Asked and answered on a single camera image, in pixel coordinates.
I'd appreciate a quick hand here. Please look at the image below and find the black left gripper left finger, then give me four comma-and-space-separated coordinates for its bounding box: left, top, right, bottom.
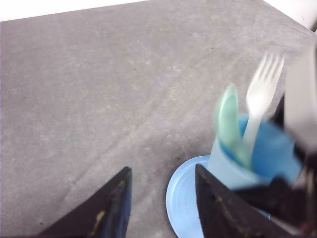
37, 167, 132, 238

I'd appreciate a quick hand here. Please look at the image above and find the mint green plastic spoon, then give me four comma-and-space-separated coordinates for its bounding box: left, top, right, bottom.
213, 83, 253, 171

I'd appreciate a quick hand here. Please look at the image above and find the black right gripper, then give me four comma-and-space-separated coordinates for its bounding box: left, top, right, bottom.
234, 94, 317, 238

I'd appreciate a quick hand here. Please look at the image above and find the white plastic fork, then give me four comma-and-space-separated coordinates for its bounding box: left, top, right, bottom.
243, 53, 285, 152

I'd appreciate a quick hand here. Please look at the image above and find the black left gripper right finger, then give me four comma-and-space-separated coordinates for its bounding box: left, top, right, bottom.
195, 164, 296, 238

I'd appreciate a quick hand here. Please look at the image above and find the light blue plastic cup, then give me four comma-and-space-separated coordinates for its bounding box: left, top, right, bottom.
207, 120, 303, 189

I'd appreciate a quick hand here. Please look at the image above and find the dark grey tablecloth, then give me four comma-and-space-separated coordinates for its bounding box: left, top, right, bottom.
0, 0, 317, 238

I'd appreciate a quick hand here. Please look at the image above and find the blue plastic plate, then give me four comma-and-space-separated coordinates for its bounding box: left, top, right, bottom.
166, 155, 269, 238

